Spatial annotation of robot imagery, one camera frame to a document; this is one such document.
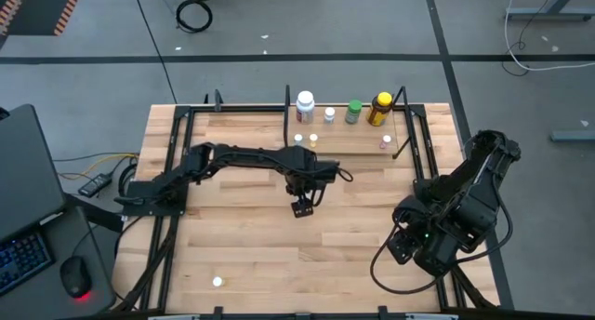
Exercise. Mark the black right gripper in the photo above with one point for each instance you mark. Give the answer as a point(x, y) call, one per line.
point(437, 252)

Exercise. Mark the orange striped black floor mat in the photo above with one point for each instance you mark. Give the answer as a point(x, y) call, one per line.
point(37, 8)

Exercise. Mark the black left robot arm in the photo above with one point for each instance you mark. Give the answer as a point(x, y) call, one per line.
point(251, 157)

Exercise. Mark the backlit black keyboard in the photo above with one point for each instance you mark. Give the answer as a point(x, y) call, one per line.
point(23, 259)

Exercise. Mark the black power adapter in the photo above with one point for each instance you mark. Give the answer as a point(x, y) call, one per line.
point(94, 185)

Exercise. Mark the amber bottle yellow cap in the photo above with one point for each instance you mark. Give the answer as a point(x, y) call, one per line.
point(379, 113)

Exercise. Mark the small yellow pill bottle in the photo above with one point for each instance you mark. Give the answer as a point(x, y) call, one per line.
point(313, 137)

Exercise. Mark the grey metal floor foot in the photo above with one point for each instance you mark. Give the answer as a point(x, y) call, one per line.
point(574, 135)

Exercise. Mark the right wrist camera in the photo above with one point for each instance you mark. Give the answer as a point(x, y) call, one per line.
point(400, 248)

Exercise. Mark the black metal shelf frame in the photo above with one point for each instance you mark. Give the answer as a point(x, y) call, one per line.
point(286, 124)

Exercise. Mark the dark grey side desk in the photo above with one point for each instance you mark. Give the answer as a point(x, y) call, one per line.
point(104, 264)

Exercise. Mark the small white pill bottle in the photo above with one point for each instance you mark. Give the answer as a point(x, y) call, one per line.
point(329, 113)

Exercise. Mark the grey metal desk base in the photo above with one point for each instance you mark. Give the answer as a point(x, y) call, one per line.
point(548, 14)

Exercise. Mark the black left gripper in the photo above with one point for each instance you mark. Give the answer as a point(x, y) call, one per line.
point(309, 176)

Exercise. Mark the wooden shelf board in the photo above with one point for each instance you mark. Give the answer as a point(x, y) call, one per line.
point(344, 136)

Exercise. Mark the green medicine bottle green cap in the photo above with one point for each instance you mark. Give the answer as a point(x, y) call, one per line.
point(354, 107)

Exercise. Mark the black aluminium table frame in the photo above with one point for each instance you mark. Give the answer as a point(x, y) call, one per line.
point(163, 283)

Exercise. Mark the small pink pill bottle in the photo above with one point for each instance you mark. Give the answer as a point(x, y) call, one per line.
point(386, 139)

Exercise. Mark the black computer mouse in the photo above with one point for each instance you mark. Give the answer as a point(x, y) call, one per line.
point(74, 276)

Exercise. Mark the small white-capped pill bottle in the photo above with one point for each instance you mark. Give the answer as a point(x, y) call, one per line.
point(217, 281)

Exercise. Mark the large white medicine bottle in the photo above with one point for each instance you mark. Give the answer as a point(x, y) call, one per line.
point(305, 101)

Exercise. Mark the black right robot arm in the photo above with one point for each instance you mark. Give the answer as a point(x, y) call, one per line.
point(483, 185)

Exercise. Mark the small blue-label pill bottle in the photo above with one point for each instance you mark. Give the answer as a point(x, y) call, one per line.
point(298, 137)

